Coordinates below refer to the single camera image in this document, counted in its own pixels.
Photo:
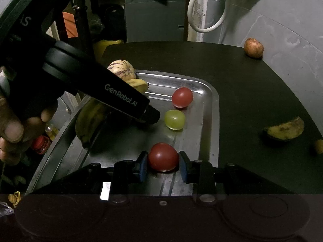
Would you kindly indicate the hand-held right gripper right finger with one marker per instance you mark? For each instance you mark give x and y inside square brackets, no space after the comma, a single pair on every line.
[183,169]

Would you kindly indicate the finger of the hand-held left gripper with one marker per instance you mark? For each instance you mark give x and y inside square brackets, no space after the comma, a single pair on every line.
[150,114]

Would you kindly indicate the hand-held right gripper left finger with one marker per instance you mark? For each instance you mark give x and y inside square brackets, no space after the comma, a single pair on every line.
[143,167]

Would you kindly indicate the red cherry tomato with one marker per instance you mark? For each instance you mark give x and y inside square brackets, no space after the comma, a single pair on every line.
[163,157]
[182,97]

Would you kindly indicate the green grape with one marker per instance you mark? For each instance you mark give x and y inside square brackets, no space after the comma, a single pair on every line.
[174,119]

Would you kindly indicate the pale striped pepino melon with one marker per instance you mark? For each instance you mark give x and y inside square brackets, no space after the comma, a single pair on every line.
[121,68]

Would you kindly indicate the metal tray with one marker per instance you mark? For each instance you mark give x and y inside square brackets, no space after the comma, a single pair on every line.
[196,121]

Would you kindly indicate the yellow banana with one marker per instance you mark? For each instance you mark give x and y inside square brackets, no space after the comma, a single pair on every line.
[90,121]

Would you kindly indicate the brown spotted banana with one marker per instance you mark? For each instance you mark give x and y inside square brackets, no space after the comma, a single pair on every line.
[284,129]

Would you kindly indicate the brown longan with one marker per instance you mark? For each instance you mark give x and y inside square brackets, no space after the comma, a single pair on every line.
[319,146]

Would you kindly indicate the person's left hand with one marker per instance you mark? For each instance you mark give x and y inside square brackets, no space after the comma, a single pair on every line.
[12,131]

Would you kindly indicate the yellow jerrycan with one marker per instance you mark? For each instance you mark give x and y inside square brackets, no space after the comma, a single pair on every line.
[103,48]

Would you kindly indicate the black bag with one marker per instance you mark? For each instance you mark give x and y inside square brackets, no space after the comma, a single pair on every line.
[113,22]

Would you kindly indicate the small yellow bottle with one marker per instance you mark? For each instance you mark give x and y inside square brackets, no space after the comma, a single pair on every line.
[51,131]

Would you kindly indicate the red lidded jar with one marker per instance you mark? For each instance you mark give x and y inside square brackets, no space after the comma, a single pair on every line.
[40,144]

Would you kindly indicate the grey cabinet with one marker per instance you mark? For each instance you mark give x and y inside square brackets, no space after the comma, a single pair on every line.
[154,17]

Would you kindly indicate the red apple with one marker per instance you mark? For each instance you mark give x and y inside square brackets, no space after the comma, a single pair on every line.
[253,47]

